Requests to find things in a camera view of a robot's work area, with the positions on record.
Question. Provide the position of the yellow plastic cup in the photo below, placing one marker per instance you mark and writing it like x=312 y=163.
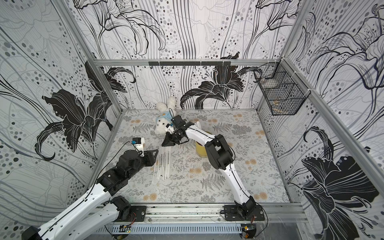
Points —
x=201 y=151

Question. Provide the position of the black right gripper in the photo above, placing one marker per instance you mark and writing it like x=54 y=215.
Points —
x=178 y=135

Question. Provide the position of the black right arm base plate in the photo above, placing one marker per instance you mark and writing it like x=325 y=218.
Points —
x=233 y=213

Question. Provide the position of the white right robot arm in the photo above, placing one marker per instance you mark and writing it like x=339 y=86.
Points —
x=220 y=155

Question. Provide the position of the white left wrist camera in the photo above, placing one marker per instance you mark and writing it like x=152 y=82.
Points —
x=138 y=144

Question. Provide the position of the white teddy bear blue shirt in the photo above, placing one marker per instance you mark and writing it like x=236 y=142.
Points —
x=165 y=117

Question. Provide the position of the grey slotted cable duct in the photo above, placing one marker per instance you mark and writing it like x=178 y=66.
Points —
x=162 y=229

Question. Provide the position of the black wire basket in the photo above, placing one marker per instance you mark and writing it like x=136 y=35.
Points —
x=282 y=94

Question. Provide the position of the black hook rail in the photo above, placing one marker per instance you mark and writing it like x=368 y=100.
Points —
x=188 y=63

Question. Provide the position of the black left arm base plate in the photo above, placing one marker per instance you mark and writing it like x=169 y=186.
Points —
x=132 y=214

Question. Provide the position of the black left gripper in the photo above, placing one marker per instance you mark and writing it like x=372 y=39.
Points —
x=149 y=157

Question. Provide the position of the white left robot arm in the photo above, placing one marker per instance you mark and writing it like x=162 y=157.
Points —
x=99 y=206

